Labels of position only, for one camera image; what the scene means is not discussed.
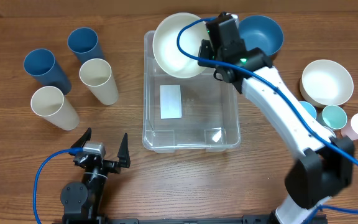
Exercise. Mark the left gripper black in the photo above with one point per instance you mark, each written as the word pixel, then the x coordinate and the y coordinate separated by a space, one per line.
pixel 110 163

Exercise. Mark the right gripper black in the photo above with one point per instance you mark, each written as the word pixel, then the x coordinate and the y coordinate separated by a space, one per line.
pixel 207 48

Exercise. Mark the cream bowl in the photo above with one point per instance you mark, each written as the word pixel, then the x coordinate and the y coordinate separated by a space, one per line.
pixel 325 82
pixel 165 48

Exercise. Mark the cream tall cup front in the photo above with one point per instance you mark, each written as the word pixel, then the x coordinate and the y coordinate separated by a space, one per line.
pixel 51 104

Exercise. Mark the cream tall cup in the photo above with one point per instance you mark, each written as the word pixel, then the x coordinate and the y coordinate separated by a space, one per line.
pixel 97 75
pixel 51 104

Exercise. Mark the light blue small cup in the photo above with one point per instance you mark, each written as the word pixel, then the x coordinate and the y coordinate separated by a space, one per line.
pixel 310 108

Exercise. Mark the mint green small cup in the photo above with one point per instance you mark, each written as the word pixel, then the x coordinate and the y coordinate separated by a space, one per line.
pixel 332 116

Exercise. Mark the grey small cup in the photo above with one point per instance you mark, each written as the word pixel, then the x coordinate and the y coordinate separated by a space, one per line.
pixel 330 130

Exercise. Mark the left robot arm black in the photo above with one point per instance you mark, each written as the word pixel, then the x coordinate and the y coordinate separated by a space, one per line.
pixel 81 199

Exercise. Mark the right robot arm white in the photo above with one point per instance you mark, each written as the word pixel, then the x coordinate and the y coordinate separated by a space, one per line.
pixel 323 164

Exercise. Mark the clear plastic storage container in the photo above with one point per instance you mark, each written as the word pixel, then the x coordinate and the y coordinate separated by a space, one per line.
pixel 210 117

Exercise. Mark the white label in container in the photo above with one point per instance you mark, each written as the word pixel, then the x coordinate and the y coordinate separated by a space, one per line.
pixel 170 102

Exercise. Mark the cream tall cup right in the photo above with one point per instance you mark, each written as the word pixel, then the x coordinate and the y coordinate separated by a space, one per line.
pixel 97 75

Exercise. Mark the dark blue tall cup left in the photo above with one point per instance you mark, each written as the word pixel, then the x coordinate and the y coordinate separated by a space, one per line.
pixel 42 65

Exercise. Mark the dark blue tall cup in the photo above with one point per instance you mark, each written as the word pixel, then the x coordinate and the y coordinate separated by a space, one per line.
pixel 84 43
pixel 42 65

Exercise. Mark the dark blue tall cup rear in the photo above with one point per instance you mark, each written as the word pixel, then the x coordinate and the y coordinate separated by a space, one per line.
pixel 84 43

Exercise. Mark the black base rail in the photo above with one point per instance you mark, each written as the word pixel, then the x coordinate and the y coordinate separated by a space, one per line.
pixel 246 219

